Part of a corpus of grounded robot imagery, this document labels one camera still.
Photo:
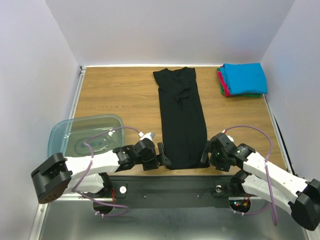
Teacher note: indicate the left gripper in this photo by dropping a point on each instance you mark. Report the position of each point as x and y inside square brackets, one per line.
[155, 163]

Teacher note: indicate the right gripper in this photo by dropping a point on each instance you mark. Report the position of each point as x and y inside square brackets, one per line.
[207, 153]

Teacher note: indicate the black t-shirt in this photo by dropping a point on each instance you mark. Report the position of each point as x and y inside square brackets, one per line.
[184, 131]

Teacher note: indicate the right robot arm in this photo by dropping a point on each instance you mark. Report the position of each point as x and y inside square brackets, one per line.
[305, 210]

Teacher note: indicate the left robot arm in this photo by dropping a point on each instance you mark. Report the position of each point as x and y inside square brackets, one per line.
[113, 161]

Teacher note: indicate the folded green t-shirt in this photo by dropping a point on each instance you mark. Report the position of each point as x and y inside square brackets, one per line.
[251, 95]

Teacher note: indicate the folded red t-shirt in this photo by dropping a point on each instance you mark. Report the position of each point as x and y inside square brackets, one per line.
[224, 86]

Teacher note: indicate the folded blue t-shirt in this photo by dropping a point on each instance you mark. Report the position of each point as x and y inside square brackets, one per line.
[246, 78]

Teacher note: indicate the clear blue plastic bin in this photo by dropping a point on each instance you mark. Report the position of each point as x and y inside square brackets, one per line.
[68, 136]

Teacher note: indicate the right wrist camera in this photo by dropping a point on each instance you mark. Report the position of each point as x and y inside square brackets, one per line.
[222, 141]

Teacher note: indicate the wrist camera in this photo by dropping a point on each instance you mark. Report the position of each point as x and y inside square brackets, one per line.
[222, 141]
[149, 135]

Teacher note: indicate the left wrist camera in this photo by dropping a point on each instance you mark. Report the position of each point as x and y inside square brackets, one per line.
[149, 135]

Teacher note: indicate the aluminium frame rail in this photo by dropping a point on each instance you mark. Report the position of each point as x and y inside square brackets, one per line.
[260, 180]

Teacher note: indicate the left aluminium side rail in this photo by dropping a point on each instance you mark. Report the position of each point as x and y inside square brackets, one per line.
[77, 91]

